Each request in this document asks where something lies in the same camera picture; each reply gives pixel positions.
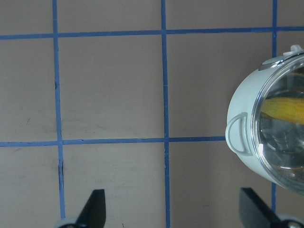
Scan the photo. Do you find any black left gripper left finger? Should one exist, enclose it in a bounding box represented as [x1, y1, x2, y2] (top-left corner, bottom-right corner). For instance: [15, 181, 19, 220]
[75, 190, 105, 228]

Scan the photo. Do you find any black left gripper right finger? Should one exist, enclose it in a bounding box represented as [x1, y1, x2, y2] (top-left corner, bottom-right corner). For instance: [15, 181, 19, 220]
[239, 188, 281, 228]

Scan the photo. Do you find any glass pot lid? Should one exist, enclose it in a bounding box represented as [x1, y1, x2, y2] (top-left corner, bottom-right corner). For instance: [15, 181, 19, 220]
[252, 55, 304, 195]

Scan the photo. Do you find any yellow corn cob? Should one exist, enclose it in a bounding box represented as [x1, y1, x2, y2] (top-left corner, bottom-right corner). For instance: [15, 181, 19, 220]
[261, 97, 304, 125]

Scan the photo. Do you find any pale green cooking pot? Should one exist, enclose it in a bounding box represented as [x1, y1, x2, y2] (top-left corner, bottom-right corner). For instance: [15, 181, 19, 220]
[225, 45, 304, 197]

